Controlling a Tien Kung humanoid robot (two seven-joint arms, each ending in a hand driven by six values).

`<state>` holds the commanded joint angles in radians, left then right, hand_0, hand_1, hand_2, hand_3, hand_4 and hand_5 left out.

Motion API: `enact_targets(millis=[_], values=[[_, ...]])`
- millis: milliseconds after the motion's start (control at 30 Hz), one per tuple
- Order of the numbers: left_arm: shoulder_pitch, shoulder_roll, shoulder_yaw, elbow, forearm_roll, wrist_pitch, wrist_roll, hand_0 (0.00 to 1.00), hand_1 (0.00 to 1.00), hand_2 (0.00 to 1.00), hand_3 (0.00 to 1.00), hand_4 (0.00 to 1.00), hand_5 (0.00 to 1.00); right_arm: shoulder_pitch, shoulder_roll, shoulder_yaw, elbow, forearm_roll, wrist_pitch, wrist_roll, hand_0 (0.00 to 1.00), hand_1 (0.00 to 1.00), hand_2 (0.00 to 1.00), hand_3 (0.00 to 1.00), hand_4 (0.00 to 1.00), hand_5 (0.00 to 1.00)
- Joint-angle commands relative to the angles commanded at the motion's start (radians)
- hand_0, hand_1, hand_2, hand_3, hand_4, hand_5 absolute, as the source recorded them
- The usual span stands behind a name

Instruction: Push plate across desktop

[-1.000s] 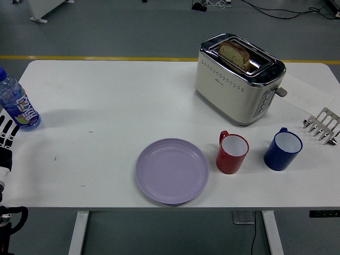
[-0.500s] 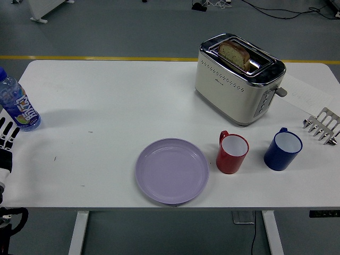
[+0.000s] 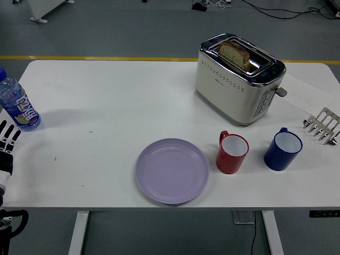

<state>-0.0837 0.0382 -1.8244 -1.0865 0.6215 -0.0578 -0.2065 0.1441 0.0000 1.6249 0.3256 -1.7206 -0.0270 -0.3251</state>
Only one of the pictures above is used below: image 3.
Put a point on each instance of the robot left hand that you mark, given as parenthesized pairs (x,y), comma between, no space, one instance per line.
(6,159)

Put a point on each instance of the purple round plate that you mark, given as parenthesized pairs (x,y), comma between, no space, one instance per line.
(172,171)

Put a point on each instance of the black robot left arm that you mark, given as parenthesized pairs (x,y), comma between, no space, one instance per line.
(10,231)

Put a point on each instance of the blue labelled drink bottle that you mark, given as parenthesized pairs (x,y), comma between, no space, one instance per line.
(21,109)

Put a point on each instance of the white table leg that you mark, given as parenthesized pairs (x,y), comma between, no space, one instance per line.
(273,233)
(78,233)

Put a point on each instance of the white furniture foot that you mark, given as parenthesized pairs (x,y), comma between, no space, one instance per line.
(43,9)

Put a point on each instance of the red mug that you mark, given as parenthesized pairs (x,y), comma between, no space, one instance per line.
(228,163)

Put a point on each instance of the cream and chrome toaster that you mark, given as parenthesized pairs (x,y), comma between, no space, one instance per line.
(225,93)

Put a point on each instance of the grey floor socket box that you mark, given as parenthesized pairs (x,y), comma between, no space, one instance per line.
(241,217)

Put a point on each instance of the black floor device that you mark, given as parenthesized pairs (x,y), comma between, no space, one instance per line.
(199,7)

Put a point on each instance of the brown bread slice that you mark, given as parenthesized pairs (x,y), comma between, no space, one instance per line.
(235,54)

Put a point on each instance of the blue mug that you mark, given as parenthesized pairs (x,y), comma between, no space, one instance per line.
(277,159)

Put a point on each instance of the white paper sheet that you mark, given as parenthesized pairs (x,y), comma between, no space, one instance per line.
(305,93)

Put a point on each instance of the black table control panel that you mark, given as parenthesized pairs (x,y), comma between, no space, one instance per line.
(324,213)

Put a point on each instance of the silver metal toast rack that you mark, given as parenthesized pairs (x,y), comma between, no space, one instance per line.
(328,119)

